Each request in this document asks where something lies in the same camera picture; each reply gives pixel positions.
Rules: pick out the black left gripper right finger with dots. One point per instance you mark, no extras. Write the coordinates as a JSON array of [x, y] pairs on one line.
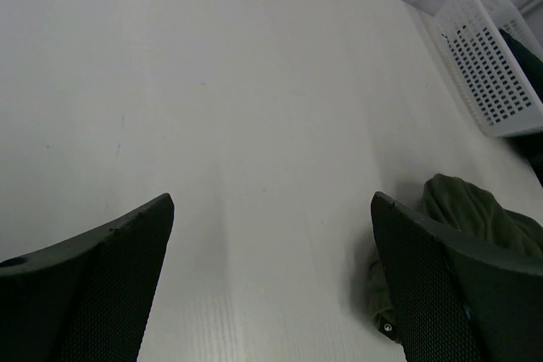
[[456, 297]]

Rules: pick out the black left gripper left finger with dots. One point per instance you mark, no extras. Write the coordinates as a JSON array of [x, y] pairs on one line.
[[87, 298]]

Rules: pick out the olive green shorts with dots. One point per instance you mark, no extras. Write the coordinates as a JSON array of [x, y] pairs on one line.
[[469, 209]]

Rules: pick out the dark teal shorts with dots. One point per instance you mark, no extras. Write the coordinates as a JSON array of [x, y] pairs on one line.
[[529, 62]]

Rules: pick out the white perforated plastic basket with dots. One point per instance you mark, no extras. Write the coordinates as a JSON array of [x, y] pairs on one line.
[[498, 94]]

